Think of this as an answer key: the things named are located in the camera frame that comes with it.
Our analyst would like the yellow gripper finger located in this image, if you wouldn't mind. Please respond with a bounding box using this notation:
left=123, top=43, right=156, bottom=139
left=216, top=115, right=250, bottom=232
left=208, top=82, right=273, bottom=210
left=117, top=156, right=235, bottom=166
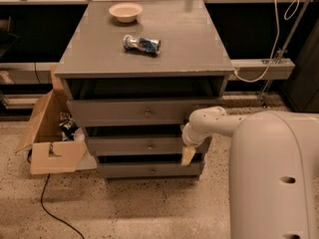
left=181, top=146, right=195, bottom=166

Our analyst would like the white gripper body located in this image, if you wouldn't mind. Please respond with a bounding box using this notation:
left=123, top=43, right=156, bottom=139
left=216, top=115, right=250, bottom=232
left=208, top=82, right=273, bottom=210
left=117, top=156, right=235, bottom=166
left=181, top=122, right=207, bottom=147

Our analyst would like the grey drawer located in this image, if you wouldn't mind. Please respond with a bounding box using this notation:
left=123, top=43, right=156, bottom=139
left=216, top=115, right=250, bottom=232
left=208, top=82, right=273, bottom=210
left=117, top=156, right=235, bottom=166
left=98, top=153, right=204, bottom=179
left=87, top=124, right=183, bottom=155
left=66, top=77, right=222, bottom=127

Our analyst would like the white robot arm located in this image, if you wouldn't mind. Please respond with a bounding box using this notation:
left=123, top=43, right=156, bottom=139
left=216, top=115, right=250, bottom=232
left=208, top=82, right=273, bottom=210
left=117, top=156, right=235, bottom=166
left=181, top=107, right=319, bottom=239

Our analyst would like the grey bottom drawer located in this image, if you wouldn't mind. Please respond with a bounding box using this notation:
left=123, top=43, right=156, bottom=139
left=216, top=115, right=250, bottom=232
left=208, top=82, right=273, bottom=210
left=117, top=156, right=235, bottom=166
left=98, top=153, right=204, bottom=179

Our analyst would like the grey drawer cabinet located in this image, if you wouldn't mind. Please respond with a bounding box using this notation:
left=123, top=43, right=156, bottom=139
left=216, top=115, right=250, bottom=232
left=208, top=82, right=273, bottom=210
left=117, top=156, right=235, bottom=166
left=54, top=0, right=235, bottom=181

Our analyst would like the grey top drawer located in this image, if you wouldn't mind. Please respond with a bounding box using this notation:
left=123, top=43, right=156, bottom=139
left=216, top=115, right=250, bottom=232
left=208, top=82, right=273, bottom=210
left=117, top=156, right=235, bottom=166
left=66, top=77, right=222, bottom=127

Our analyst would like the open cardboard box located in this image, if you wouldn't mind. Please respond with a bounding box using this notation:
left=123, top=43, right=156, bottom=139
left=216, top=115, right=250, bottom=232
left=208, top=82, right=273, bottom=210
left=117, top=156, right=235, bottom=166
left=16, top=66, right=87, bottom=175

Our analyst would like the crushed blue silver can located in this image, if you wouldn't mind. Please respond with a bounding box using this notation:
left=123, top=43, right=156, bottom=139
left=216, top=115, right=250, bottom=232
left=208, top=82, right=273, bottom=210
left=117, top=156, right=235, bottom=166
left=123, top=35, right=160, bottom=56

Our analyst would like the metal diagonal rod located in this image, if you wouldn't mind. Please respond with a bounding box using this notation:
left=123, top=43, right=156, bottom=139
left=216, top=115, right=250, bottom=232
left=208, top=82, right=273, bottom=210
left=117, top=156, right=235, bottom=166
left=245, top=0, right=312, bottom=108

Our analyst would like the dark snack bag in box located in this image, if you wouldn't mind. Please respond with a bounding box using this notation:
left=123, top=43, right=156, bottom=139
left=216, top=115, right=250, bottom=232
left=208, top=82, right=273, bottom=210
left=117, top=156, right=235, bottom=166
left=59, top=113, right=78, bottom=141

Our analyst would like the white bowl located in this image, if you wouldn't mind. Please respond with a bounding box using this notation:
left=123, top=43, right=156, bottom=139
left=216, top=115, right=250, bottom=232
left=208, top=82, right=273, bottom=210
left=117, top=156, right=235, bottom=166
left=109, top=2, right=143, bottom=23

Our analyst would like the white hanging cable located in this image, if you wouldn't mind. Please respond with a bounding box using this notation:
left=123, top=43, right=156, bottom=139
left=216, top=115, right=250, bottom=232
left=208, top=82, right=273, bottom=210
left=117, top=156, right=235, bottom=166
left=232, top=0, right=301, bottom=84

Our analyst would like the black floor cable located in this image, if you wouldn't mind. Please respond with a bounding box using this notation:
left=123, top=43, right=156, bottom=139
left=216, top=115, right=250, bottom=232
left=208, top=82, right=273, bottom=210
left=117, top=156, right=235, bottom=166
left=26, top=148, right=86, bottom=239

